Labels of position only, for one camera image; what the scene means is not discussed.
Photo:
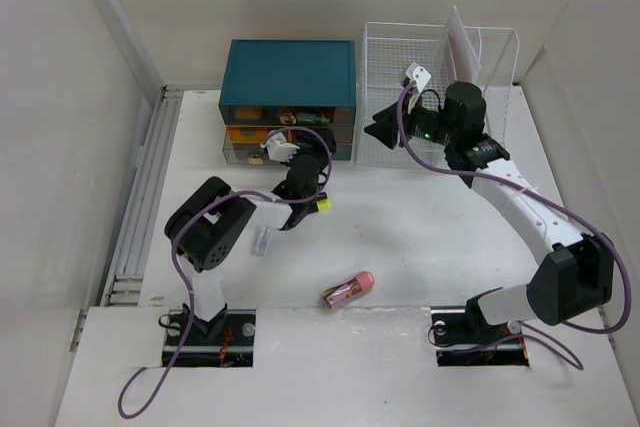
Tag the white wire file holder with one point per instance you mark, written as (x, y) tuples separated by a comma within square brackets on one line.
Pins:
[(497, 51)]

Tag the teal drawer cabinet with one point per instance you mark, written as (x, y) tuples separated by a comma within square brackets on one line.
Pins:
[(290, 73)]

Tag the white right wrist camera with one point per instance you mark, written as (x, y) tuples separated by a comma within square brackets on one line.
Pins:
[(417, 76)]

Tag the small clear spray bottle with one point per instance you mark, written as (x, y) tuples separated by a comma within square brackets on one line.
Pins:
[(261, 241)]

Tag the pink capped clip tube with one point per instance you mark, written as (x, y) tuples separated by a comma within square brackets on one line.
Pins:
[(341, 295)]

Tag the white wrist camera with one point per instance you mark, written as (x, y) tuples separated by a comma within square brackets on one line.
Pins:
[(279, 149), (417, 76)]

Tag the white wire stacking tray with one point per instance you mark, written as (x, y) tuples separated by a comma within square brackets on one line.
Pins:
[(387, 50)]

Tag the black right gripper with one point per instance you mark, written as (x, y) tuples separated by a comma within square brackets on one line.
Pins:
[(386, 126)]

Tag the small drawer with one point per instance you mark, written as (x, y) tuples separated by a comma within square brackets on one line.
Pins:
[(242, 145), (337, 135)]

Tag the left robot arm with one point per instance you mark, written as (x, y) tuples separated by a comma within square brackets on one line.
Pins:
[(205, 228)]

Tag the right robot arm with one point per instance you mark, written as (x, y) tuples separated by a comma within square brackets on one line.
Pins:
[(575, 267)]

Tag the transparent drawer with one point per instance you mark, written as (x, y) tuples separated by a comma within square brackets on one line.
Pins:
[(282, 116)]

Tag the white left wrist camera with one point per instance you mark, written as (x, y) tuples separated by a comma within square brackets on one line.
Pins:
[(279, 149)]

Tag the yellow highlighter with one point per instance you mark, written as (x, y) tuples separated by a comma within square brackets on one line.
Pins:
[(320, 205)]

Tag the green capsule stapler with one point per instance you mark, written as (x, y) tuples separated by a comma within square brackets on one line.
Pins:
[(304, 118)]

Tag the aluminium rail on left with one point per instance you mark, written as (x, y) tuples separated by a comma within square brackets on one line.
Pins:
[(122, 279)]

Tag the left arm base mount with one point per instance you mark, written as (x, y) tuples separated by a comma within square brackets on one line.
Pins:
[(227, 341)]

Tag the bottom dark drawer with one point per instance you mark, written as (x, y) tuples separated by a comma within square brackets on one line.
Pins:
[(342, 153)]

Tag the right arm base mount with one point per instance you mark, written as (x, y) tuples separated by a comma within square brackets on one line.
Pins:
[(463, 338)]

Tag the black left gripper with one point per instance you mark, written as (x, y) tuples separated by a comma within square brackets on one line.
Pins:
[(316, 146)]

